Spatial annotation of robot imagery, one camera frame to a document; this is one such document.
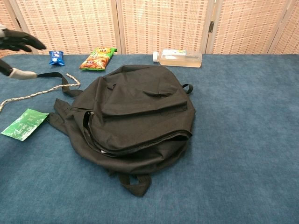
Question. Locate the blue cookie packet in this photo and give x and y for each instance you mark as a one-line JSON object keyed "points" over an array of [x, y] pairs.
{"points": [[56, 58]]}

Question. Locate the green orange snack bag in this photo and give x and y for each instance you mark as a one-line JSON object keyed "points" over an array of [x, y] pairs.
{"points": [[98, 60]]}

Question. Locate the clear drink bottle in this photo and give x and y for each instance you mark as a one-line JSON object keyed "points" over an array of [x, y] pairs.
{"points": [[180, 59]]}

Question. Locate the woven folding screen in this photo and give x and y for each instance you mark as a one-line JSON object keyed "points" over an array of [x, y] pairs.
{"points": [[70, 23]]}

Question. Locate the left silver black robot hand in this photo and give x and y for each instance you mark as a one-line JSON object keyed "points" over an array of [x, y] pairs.
{"points": [[18, 39]]}

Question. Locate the black backpack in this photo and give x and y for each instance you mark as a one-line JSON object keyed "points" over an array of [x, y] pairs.
{"points": [[140, 112]]}

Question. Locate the green sachet packet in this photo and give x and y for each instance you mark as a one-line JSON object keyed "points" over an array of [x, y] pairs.
{"points": [[24, 124]]}

